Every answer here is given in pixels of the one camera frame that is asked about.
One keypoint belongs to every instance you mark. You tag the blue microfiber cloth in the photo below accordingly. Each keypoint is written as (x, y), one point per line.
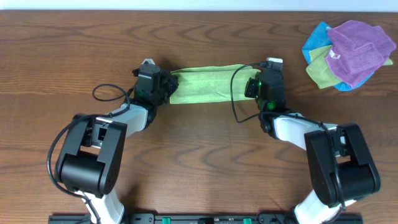
(317, 39)

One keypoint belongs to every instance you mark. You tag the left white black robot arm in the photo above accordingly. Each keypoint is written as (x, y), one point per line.
(84, 159)

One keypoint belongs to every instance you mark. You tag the purple microfiber cloth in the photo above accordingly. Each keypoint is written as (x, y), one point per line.
(353, 34)

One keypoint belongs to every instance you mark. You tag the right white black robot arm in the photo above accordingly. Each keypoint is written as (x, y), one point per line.
(342, 169)

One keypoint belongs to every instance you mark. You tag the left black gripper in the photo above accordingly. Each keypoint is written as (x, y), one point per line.
(170, 83)

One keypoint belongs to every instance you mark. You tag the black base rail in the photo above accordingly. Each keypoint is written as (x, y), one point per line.
(149, 218)

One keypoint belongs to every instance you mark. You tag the olive green microfiber cloth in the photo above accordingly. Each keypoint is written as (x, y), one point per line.
(338, 65)

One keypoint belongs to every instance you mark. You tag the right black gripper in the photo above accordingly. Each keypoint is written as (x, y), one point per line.
(250, 88)

